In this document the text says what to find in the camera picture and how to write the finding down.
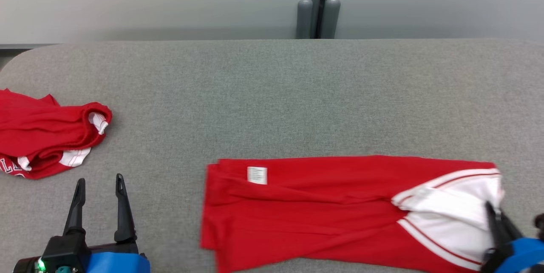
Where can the red and white jersey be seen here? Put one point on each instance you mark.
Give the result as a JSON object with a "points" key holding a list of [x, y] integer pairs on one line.
{"points": [[318, 213]]}

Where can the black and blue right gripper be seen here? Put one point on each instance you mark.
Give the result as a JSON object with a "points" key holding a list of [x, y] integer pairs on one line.
{"points": [[522, 258]]}

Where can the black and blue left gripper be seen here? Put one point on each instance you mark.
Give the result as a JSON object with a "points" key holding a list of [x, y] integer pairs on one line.
{"points": [[117, 262]]}

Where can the red jersey with white lettering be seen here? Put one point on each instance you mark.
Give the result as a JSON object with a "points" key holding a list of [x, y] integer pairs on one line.
{"points": [[38, 128]]}

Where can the grey partition post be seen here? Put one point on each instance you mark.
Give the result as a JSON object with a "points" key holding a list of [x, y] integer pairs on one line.
{"points": [[304, 18]]}

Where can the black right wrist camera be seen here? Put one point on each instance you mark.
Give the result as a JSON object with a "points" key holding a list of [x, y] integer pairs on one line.
{"points": [[539, 222]]}

